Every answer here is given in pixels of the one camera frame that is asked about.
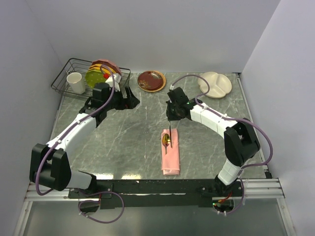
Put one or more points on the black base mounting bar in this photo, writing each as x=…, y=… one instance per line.
x=111, y=194

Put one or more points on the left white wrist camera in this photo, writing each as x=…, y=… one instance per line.
x=114, y=80

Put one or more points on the iridescent metal spoon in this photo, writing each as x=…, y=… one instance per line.
x=166, y=141

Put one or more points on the orange plate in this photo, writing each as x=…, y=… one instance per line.
x=100, y=67

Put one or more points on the black utensil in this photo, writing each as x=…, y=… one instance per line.
x=170, y=134

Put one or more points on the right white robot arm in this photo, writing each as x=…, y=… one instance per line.
x=240, y=140

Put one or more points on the dark red decorated plate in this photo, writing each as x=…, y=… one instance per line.
x=151, y=81

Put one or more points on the black wire dish rack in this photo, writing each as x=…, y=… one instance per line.
x=61, y=86

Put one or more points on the pink satin napkin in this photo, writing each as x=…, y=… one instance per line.
x=170, y=159

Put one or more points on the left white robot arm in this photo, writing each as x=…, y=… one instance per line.
x=49, y=162

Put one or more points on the dark pink plate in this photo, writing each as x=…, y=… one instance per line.
x=105, y=61

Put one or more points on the white cup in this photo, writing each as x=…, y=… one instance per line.
x=76, y=82

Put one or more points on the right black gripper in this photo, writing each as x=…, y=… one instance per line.
x=170, y=116

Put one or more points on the cream divided plate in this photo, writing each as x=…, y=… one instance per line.
x=219, y=84

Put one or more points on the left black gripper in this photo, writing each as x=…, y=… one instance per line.
x=129, y=103

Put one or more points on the green polka dot plate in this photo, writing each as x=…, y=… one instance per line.
x=95, y=76

